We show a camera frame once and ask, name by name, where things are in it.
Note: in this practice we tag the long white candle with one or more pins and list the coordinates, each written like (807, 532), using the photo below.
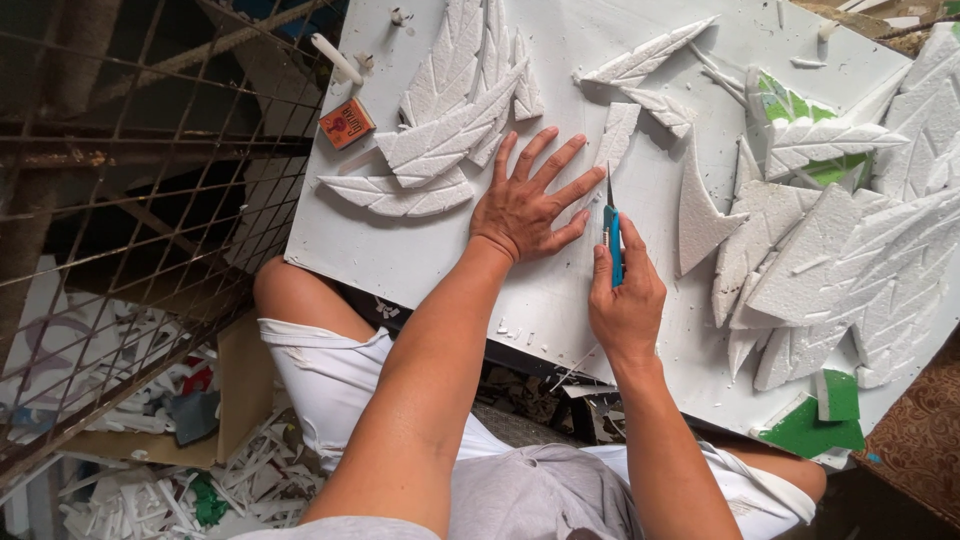
(337, 58)

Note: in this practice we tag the grey shirt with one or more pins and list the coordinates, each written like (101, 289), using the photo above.
(525, 495)

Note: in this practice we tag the pile of foam cutouts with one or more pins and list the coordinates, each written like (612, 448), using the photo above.
(847, 262)

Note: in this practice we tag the brown patterned cushion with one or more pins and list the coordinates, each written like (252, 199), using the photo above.
(919, 435)

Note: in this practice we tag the green topped white foam block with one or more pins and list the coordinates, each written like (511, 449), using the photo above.
(840, 394)

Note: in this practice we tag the person's right hand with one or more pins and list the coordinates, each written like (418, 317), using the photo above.
(630, 307)

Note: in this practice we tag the white foam leaf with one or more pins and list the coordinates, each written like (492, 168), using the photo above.
(397, 196)
(645, 54)
(616, 135)
(446, 64)
(664, 109)
(495, 52)
(527, 86)
(442, 142)

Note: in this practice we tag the small white candle stub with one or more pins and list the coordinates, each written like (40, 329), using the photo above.
(401, 15)
(826, 30)

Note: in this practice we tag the green sheet under cutouts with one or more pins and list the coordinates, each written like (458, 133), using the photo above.
(780, 105)

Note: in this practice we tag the white shorts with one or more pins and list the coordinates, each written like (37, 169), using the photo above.
(330, 382)

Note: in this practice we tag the orange matchbox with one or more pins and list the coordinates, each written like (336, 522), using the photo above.
(346, 123)

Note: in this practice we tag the thin white foam strip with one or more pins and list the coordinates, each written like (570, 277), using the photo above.
(724, 79)

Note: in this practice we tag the person's leg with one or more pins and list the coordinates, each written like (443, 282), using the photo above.
(787, 469)
(300, 296)

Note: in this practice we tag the person's right leg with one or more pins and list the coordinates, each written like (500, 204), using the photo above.
(787, 469)

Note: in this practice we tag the green flat foam piece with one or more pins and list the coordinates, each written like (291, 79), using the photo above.
(802, 433)

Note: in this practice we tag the person's left leg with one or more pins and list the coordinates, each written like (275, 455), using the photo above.
(300, 296)

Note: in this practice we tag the cardboard box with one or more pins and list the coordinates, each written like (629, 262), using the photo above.
(244, 382)

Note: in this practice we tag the heap of foam scraps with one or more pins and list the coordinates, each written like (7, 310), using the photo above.
(165, 495)

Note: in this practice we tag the pointed white foam offcut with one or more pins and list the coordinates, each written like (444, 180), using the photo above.
(699, 221)

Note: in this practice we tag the blue utility knife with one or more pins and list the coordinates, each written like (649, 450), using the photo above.
(613, 232)

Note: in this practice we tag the person's left hand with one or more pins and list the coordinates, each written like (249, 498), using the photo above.
(517, 214)

